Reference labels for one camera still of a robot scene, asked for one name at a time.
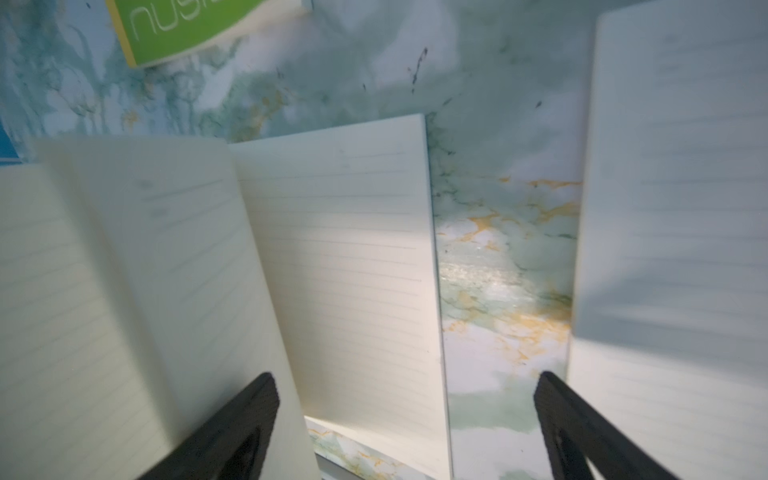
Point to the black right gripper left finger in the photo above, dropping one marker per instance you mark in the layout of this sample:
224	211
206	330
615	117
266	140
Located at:
232	444

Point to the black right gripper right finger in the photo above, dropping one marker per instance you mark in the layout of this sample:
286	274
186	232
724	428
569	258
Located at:
579	439

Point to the purple cover notebook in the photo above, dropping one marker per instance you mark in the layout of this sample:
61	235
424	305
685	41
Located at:
146	281

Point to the green cover notebook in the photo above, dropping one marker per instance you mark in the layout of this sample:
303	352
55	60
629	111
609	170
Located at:
152	32

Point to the open notebook front right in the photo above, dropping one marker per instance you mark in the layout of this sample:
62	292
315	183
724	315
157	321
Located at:
669	336

